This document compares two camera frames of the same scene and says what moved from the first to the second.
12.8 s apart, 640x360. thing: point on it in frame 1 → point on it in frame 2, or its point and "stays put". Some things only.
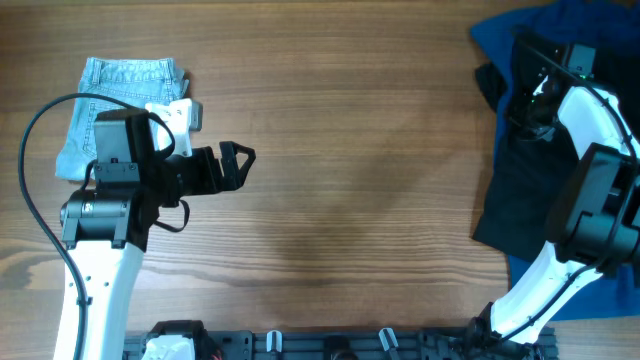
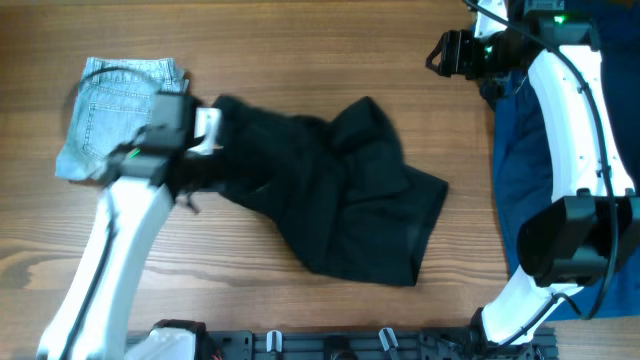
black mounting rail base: (358, 345) stays put
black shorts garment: (533, 174) → (338, 181)
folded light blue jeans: (133, 80) stays put
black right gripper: (515, 109) → (453, 59)
